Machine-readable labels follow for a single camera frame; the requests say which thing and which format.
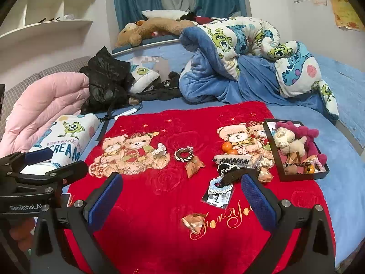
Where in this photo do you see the brown hair claw clip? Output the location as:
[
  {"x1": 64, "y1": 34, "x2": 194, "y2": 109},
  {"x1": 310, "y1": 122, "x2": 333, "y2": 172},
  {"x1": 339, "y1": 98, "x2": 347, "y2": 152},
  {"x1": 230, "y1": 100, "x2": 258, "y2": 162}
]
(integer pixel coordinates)
[{"x1": 213, "y1": 154, "x2": 252, "y2": 168}]

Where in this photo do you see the dark brown fuzzy scrunchie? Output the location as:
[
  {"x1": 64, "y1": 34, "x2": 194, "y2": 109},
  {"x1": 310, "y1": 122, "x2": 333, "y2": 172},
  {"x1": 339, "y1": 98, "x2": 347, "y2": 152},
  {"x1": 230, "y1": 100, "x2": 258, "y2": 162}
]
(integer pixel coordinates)
[{"x1": 216, "y1": 163, "x2": 255, "y2": 185}]

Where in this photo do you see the black puffy jacket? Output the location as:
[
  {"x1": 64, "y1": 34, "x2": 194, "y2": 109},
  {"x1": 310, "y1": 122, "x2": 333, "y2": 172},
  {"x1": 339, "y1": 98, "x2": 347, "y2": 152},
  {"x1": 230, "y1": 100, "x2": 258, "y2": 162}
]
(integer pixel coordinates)
[{"x1": 79, "y1": 46, "x2": 135, "y2": 115}]

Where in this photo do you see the blue lace scrunchie on card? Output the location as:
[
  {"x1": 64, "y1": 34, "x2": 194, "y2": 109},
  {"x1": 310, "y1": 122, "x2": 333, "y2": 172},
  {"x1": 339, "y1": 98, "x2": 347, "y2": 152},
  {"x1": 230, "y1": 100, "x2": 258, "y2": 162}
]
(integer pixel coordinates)
[{"x1": 201, "y1": 177, "x2": 235, "y2": 207}]

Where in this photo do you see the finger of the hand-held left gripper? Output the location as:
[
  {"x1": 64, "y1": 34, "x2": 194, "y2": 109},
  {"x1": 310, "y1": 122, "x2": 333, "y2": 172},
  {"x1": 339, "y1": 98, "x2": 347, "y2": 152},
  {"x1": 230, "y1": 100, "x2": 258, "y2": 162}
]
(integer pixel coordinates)
[
  {"x1": 0, "y1": 160, "x2": 89, "y2": 198},
  {"x1": 0, "y1": 147, "x2": 55, "y2": 175}
]

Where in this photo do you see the black shallow box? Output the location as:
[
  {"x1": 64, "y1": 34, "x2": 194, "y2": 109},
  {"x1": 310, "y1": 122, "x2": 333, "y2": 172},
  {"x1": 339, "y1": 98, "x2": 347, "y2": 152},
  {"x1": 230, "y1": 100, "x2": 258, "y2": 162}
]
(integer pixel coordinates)
[{"x1": 263, "y1": 118, "x2": 331, "y2": 183}]

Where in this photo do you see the white plush toy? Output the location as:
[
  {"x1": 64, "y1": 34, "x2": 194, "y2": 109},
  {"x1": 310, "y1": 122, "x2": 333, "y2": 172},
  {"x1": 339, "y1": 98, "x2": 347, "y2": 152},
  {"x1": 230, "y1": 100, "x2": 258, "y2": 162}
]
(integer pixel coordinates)
[{"x1": 141, "y1": 9, "x2": 186, "y2": 21}]

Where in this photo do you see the dark fuzzy garment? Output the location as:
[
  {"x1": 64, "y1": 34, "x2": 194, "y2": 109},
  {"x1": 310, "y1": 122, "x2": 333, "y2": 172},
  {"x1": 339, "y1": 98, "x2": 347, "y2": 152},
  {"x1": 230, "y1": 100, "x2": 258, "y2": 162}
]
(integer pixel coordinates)
[{"x1": 128, "y1": 71, "x2": 183, "y2": 107}]

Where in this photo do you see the brown teddy bear plush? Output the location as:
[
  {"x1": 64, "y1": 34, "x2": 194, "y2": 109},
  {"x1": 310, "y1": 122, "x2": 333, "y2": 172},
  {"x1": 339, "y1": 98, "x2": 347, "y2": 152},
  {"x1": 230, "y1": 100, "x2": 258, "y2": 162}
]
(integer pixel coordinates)
[{"x1": 115, "y1": 17, "x2": 201, "y2": 48}]

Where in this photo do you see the blue bed sheet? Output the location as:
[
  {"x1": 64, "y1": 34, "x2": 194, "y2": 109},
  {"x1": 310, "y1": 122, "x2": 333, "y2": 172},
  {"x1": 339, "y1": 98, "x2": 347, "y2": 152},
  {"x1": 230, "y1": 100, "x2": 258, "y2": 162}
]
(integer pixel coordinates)
[{"x1": 94, "y1": 91, "x2": 365, "y2": 269}]

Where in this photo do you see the black strap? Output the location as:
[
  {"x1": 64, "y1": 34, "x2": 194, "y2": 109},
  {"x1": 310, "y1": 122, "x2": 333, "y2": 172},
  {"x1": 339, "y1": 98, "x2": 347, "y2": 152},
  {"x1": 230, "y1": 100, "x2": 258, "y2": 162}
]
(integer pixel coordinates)
[{"x1": 95, "y1": 103, "x2": 115, "y2": 142}]

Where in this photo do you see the blue foam wall panel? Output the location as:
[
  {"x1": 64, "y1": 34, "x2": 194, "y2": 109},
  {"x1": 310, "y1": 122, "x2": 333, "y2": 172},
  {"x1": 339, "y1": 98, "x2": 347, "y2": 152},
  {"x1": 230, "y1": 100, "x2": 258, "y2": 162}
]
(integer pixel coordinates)
[
  {"x1": 112, "y1": 46, "x2": 186, "y2": 75},
  {"x1": 314, "y1": 54, "x2": 365, "y2": 149}
]

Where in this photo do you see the beige plush rabbit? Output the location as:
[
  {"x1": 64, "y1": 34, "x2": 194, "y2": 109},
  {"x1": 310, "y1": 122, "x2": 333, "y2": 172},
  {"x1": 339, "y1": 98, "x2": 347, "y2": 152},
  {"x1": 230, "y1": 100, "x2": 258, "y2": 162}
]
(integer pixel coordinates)
[{"x1": 281, "y1": 135, "x2": 308, "y2": 156}]

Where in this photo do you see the dark red cloth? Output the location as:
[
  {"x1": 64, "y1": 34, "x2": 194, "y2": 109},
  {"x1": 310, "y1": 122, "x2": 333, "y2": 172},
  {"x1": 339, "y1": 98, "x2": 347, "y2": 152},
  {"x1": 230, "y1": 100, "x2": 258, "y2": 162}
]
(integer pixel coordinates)
[{"x1": 180, "y1": 11, "x2": 218, "y2": 25}]

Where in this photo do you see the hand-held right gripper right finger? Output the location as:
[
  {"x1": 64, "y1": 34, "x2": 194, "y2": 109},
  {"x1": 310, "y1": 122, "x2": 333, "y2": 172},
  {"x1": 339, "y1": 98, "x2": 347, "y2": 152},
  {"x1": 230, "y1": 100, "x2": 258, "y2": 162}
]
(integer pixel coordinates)
[{"x1": 241, "y1": 174, "x2": 336, "y2": 274}]

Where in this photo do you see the yellow wall poster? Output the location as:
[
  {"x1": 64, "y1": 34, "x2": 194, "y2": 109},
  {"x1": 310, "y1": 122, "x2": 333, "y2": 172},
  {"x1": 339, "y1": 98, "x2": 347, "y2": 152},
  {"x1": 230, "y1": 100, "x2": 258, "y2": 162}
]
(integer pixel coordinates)
[{"x1": 328, "y1": 0, "x2": 365, "y2": 32}]

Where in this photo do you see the blue monster-print quilt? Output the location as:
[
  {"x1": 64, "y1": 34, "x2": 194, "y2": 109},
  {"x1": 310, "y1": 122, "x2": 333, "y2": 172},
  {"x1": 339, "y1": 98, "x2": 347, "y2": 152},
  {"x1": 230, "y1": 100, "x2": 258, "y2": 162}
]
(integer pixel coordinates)
[{"x1": 178, "y1": 16, "x2": 340, "y2": 121}]

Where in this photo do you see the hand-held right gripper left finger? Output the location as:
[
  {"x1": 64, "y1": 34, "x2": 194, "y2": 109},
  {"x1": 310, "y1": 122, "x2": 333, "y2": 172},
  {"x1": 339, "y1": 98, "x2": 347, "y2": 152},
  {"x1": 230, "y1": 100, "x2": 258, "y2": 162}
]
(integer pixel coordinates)
[{"x1": 29, "y1": 172, "x2": 124, "y2": 274}]

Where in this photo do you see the pink quilt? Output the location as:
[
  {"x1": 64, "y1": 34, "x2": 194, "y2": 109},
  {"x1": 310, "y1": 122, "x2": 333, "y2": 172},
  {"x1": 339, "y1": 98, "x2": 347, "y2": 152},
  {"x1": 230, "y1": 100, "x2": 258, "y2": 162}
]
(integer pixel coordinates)
[{"x1": 0, "y1": 73, "x2": 92, "y2": 161}]

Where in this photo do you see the red bear-print blanket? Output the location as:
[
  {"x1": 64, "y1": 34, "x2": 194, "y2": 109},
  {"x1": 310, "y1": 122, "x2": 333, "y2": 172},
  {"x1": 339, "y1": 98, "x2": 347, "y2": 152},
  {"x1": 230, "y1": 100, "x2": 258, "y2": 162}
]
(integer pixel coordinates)
[{"x1": 64, "y1": 101, "x2": 329, "y2": 274}]

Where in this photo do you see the black and white lace scrunchie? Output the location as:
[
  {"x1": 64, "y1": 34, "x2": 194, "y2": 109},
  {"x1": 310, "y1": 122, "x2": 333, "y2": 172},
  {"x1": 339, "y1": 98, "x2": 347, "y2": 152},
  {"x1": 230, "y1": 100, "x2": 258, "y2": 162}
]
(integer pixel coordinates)
[{"x1": 174, "y1": 147, "x2": 195, "y2": 163}]

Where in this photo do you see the magenta plush bear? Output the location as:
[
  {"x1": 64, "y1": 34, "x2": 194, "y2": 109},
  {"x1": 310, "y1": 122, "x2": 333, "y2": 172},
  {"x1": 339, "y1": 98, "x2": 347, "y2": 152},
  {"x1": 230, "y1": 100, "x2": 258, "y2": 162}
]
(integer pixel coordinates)
[{"x1": 275, "y1": 120, "x2": 328, "y2": 165}]

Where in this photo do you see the white lettered monster pillow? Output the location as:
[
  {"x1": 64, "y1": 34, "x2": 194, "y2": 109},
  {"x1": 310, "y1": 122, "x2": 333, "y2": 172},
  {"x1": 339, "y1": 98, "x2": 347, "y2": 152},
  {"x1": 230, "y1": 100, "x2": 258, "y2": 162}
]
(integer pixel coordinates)
[{"x1": 20, "y1": 113, "x2": 102, "y2": 175}]

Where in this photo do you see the white stick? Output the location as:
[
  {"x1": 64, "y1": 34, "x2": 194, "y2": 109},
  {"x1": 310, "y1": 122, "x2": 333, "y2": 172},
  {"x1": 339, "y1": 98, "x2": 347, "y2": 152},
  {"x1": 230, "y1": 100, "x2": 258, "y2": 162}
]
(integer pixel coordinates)
[{"x1": 114, "y1": 108, "x2": 138, "y2": 121}]

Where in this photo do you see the silver bed rail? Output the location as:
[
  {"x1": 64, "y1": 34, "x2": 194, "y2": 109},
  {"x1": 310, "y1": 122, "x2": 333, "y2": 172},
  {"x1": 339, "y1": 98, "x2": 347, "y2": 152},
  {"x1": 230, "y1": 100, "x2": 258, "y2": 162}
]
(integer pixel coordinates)
[{"x1": 111, "y1": 36, "x2": 183, "y2": 57}]

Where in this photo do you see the white wall shelf unit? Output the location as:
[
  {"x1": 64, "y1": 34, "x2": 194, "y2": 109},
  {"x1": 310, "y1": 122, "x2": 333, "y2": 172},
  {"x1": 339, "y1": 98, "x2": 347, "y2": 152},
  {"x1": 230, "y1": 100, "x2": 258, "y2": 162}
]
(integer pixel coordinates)
[{"x1": 0, "y1": 0, "x2": 104, "y2": 50}]

